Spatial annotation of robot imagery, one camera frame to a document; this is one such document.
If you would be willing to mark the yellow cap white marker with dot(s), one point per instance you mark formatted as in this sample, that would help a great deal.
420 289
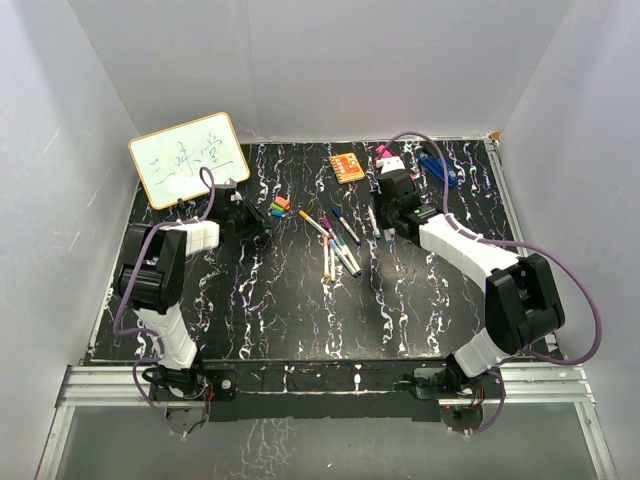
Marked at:
313 223

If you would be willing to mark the blue stapler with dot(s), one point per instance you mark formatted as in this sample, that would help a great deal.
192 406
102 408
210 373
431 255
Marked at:
435 165

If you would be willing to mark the pink utility knife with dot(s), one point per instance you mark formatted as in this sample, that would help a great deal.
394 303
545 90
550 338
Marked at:
383 152

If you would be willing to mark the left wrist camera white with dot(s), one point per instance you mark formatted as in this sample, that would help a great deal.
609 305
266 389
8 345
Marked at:
227 185

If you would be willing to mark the black mounting base bar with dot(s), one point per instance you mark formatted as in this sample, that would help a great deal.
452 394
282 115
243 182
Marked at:
339 389

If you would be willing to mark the aluminium frame rail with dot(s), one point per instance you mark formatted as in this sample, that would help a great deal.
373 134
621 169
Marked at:
524 384

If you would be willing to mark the orange spiral notebook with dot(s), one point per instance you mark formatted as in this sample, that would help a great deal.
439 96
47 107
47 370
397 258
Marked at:
347 168

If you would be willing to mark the orange highlighter cap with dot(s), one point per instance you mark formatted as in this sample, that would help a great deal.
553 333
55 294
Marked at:
283 202

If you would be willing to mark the purple cap marker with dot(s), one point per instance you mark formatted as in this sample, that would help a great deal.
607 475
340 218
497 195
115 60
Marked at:
328 226

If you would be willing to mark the orange highlighter marker body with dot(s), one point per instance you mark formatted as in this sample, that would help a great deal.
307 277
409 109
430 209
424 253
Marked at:
389 235

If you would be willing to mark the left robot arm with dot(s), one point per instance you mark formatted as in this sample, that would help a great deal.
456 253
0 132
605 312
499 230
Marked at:
151 276

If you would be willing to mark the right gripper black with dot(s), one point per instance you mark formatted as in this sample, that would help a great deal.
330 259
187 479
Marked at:
379 199

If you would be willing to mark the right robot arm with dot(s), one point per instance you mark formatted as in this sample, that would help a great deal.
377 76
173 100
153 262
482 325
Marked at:
522 304

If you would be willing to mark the light blue cap marker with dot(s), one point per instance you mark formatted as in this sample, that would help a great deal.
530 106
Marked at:
342 257

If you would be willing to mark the small whiteboard with writing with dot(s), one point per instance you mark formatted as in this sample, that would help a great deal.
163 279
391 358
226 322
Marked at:
168 161

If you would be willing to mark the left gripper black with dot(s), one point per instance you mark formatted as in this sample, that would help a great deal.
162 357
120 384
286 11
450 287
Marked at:
257 223

